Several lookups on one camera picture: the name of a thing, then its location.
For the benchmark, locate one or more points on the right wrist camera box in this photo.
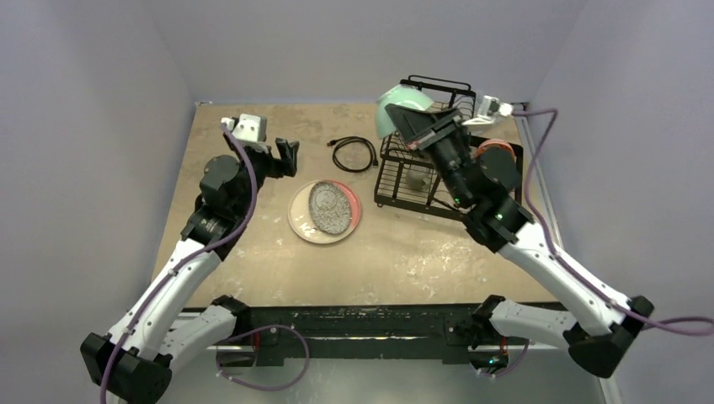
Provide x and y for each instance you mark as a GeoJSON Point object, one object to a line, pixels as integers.
{"type": "Point", "coordinates": [488, 113]}

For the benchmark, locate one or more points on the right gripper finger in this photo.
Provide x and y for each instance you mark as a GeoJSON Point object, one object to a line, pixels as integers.
{"type": "Point", "coordinates": [443, 118]}
{"type": "Point", "coordinates": [411, 124]}

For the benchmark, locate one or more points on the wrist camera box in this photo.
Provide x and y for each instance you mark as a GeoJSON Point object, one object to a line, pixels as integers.
{"type": "Point", "coordinates": [249, 129]}
{"type": "Point", "coordinates": [488, 113]}

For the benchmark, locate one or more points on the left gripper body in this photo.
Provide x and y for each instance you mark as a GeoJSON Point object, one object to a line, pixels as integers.
{"type": "Point", "coordinates": [264, 165]}

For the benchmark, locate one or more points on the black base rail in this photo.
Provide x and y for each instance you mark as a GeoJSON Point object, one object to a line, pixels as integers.
{"type": "Point", "coordinates": [445, 332]}

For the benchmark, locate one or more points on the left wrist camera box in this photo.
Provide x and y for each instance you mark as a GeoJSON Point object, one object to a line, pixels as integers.
{"type": "Point", "coordinates": [249, 129]}

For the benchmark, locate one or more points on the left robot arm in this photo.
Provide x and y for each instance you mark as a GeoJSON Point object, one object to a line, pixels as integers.
{"type": "Point", "coordinates": [136, 359]}

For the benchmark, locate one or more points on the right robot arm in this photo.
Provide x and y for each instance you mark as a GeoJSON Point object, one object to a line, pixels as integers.
{"type": "Point", "coordinates": [596, 324]}

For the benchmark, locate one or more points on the red floral bowl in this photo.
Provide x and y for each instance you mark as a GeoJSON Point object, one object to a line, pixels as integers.
{"type": "Point", "coordinates": [495, 144]}

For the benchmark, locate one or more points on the black wire dish rack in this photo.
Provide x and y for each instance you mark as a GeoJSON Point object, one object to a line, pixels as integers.
{"type": "Point", "coordinates": [401, 184]}

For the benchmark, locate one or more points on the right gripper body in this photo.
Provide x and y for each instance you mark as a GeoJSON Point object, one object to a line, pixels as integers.
{"type": "Point", "coordinates": [433, 130]}

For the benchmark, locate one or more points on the small grey mug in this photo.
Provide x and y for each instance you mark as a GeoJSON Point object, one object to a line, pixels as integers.
{"type": "Point", "coordinates": [418, 178]}

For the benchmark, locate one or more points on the pink and cream plate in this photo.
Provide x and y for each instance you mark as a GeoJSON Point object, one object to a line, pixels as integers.
{"type": "Point", "coordinates": [302, 224]}

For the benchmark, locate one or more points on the grey speckled plate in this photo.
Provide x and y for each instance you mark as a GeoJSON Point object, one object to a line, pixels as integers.
{"type": "Point", "coordinates": [329, 208]}

